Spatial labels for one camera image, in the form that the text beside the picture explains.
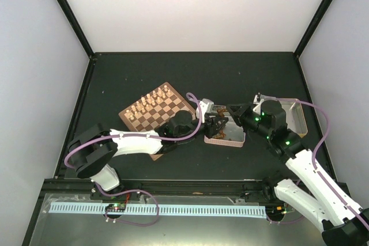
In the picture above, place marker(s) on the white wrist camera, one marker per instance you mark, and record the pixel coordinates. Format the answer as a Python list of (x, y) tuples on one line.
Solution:
[(205, 106), (257, 101)]

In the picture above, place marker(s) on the black frame post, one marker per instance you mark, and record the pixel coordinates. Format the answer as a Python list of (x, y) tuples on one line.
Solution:
[(312, 26), (70, 16)]

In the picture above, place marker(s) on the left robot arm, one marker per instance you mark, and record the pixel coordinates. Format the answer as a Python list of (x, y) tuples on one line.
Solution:
[(90, 154)]

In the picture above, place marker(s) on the black frame post right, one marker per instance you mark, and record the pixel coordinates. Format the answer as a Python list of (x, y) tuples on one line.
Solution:
[(312, 26)]

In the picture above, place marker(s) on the light blue cable duct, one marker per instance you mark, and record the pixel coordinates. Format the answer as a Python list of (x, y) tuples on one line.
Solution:
[(161, 210)]

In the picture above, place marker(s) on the wooden chess board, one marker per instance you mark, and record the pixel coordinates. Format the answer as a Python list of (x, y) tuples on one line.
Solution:
[(180, 105)]

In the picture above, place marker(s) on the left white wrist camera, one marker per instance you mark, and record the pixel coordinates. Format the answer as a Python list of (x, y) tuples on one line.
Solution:
[(205, 106)]

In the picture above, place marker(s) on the pink metal tin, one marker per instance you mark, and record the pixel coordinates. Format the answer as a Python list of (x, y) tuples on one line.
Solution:
[(235, 136)]

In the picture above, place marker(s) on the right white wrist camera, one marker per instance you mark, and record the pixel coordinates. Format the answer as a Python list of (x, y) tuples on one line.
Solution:
[(257, 101)]

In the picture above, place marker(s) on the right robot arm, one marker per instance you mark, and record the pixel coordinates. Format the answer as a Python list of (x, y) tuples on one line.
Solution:
[(340, 219)]

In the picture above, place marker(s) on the black frame post left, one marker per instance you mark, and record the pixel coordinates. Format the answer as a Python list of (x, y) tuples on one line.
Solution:
[(70, 16)]

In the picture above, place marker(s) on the white chess pieces group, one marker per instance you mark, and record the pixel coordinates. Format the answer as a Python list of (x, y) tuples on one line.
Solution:
[(154, 105)]

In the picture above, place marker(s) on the gold metal tin lid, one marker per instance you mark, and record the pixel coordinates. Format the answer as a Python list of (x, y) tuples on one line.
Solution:
[(294, 115)]

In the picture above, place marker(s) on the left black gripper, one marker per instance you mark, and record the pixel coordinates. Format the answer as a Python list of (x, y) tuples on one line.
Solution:
[(210, 124)]

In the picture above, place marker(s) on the pile of dark chess pieces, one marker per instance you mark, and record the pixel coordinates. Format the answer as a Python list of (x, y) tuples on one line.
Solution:
[(220, 112)]

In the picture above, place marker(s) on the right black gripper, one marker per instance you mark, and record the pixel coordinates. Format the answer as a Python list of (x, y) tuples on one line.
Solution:
[(242, 110)]

